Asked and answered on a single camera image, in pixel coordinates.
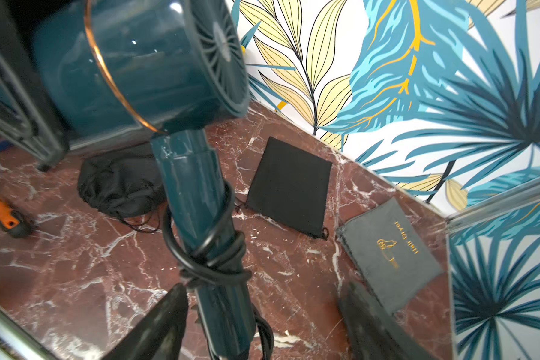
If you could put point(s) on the grey hair dryer pouch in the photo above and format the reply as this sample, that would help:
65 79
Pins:
389 254

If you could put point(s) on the plain black drawstring pouch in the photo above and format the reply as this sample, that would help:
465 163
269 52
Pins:
290 186

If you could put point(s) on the black hair dryer pouch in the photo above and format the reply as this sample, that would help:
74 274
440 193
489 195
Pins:
123 184

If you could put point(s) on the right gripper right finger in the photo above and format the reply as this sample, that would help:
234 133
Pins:
373 333

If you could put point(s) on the orange handled screwdriver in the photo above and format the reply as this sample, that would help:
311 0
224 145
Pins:
13 222

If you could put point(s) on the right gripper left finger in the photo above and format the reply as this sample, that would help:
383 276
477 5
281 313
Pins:
160 333

